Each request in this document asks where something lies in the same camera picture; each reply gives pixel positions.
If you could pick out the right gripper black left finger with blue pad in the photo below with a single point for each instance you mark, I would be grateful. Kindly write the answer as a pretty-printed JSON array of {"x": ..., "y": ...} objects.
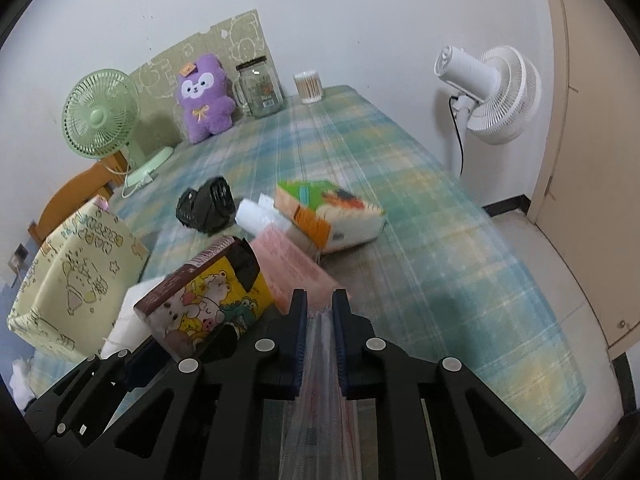
[{"x": 282, "y": 351}]

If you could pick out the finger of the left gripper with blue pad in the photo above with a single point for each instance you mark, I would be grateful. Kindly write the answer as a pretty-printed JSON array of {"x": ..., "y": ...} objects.
[{"x": 91, "y": 392}]

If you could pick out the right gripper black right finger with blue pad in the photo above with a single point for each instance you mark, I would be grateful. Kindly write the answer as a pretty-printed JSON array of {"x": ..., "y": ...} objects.
[{"x": 365, "y": 362}]

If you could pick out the clear zip bag pack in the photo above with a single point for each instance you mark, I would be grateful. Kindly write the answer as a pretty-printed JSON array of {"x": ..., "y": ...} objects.
[{"x": 320, "y": 437}]

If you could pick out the cartoon bear snack pack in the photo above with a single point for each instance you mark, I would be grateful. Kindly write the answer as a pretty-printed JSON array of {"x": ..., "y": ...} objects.
[{"x": 221, "y": 286}]

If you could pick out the pink packet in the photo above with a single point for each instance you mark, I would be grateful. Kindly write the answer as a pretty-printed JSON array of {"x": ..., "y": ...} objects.
[{"x": 286, "y": 268}]

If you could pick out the orange green tissue pack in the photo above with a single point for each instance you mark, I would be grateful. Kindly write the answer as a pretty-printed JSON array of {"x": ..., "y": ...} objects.
[{"x": 330, "y": 216}]

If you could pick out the white plastic bag roll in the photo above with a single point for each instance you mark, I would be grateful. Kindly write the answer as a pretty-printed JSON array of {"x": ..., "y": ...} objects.
[{"x": 254, "y": 217}]

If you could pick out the black plastic bag roll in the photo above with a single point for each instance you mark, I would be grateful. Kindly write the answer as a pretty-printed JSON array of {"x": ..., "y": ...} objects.
[{"x": 207, "y": 209}]

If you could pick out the white paper sheet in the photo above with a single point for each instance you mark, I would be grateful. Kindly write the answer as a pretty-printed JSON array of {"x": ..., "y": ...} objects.
[{"x": 129, "y": 331}]

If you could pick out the yellow cartoon storage box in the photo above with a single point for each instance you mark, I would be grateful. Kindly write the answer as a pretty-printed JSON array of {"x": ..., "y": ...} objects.
[{"x": 73, "y": 291}]

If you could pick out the plaid tablecloth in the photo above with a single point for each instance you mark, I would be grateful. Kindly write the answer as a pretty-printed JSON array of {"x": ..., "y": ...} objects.
[{"x": 439, "y": 280}]

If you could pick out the beige door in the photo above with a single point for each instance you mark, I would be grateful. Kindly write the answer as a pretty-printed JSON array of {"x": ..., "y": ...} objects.
[{"x": 589, "y": 209}]

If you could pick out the green desk fan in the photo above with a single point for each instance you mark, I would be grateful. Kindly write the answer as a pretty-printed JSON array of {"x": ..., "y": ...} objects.
[{"x": 99, "y": 118}]

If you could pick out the green patterned board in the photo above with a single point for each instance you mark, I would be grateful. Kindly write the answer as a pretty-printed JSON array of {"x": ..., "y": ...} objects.
[{"x": 234, "y": 41}]

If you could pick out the glass mason jar mug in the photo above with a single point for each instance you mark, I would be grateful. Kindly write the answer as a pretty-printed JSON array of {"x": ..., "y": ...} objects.
[{"x": 257, "y": 88}]

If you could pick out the cotton swab container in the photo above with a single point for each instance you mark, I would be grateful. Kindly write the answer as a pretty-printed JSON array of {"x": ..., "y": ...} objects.
[{"x": 309, "y": 86}]

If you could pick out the purple plush bunny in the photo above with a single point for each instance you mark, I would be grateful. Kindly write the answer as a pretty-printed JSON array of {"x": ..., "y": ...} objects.
[{"x": 202, "y": 93}]

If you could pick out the white standing fan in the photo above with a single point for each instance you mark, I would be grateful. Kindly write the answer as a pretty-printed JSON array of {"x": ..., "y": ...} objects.
[{"x": 497, "y": 96}]

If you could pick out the wall power socket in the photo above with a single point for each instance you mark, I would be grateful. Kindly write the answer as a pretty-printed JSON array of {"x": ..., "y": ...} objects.
[{"x": 18, "y": 259}]

